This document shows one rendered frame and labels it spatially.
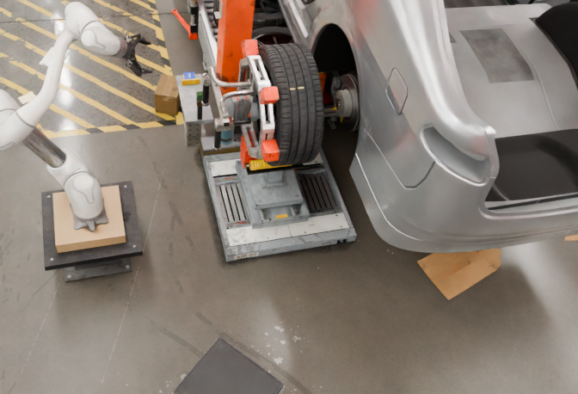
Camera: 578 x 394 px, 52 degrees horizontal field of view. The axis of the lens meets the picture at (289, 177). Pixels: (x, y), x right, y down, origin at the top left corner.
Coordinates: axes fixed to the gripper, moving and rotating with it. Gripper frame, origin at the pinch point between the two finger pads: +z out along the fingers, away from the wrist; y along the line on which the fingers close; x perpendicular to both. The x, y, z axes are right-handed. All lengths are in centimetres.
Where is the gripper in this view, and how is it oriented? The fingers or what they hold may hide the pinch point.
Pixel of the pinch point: (148, 58)
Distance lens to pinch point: 297.3
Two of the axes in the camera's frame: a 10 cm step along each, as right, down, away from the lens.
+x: -9.2, 0.6, 3.9
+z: 3.9, 0.2, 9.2
